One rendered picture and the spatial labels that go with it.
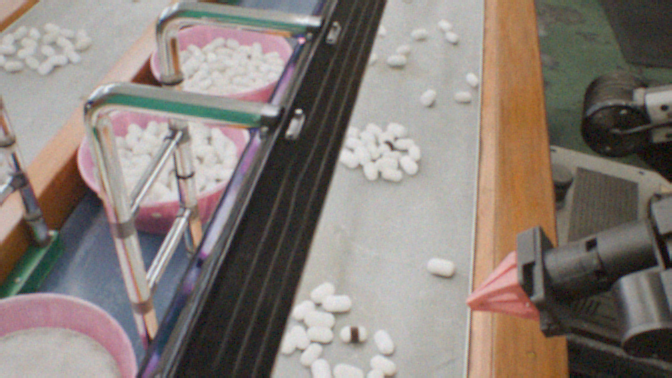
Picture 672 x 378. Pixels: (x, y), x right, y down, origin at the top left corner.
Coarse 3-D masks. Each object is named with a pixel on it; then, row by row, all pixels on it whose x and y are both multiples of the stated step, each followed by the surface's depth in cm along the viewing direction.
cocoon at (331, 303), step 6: (324, 300) 81; (330, 300) 80; (336, 300) 81; (342, 300) 81; (348, 300) 81; (324, 306) 81; (330, 306) 80; (336, 306) 80; (342, 306) 80; (348, 306) 81
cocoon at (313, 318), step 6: (312, 312) 79; (318, 312) 79; (306, 318) 79; (312, 318) 78; (318, 318) 78; (324, 318) 78; (330, 318) 78; (306, 324) 79; (312, 324) 78; (318, 324) 78; (324, 324) 78; (330, 324) 78
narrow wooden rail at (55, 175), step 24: (192, 0) 138; (144, 48) 122; (120, 72) 115; (144, 72) 119; (72, 120) 104; (48, 144) 99; (72, 144) 99; (48, 168) 95; (72, 168) 99; (48, 192) 93; (72, 192) 100; (0, 216) 87; (48, 216) 94; (0, 240) 84; (24, 240) 89; (0, 264) 84
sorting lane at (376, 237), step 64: (448, 0) 151; (384, 64) 127; (448, 64) 129; (384, 128) 111; (448, 128) 112; (384, 192) 99; (448, 192) 100; (320, 256) 89; (384, 256) 89; (448, 256) 90; (384, 320) 81; (448, 320) 82
